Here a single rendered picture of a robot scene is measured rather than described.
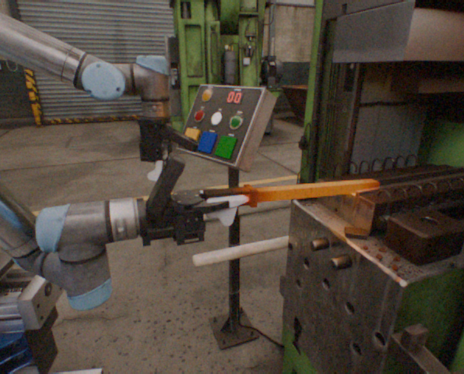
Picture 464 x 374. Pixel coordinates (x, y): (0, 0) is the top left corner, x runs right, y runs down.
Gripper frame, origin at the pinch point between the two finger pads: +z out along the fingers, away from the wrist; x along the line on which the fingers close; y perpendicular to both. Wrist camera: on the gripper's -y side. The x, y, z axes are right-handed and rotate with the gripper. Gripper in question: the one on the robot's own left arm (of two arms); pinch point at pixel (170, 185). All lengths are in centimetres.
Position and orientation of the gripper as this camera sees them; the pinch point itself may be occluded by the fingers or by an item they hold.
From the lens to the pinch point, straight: 90.4
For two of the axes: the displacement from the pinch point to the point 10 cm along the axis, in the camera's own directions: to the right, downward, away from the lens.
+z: 0.0, 9.3, 3.7
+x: 1.1, 3.7, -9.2
